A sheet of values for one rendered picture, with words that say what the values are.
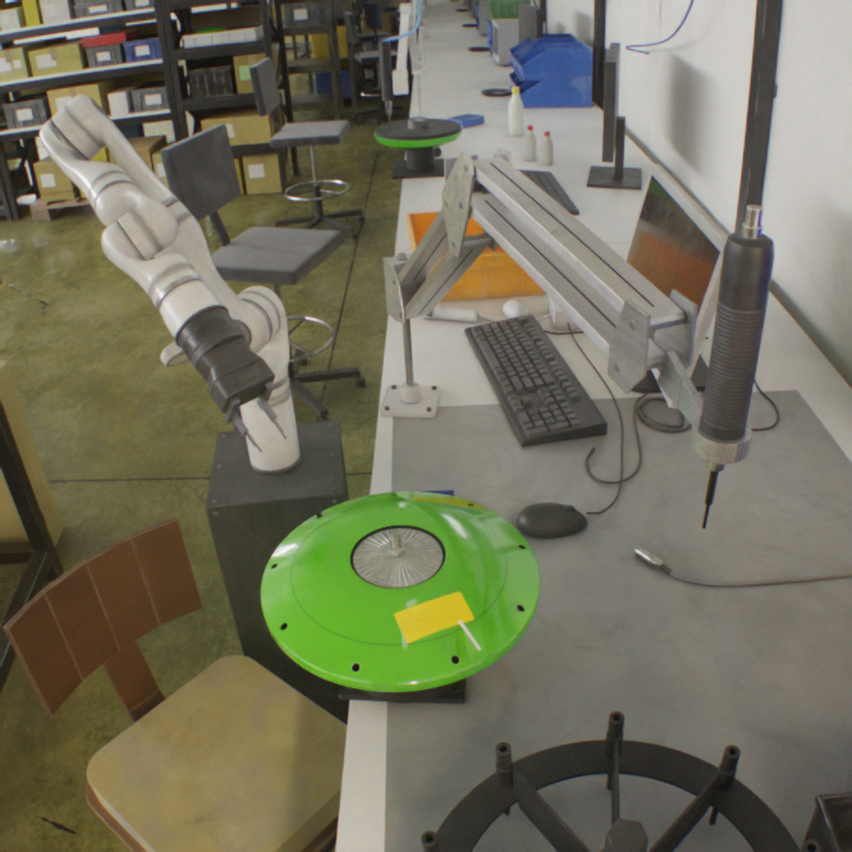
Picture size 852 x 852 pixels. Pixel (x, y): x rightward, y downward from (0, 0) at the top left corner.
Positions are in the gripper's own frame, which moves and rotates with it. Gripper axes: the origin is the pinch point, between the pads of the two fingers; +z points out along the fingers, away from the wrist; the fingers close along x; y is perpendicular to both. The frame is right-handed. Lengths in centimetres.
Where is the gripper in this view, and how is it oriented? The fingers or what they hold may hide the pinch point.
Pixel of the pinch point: (273, 444)
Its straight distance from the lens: 103.3
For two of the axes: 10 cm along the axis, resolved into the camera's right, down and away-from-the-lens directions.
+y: 3.4, -4.8, -8.1
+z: 5.9, 7.8, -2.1
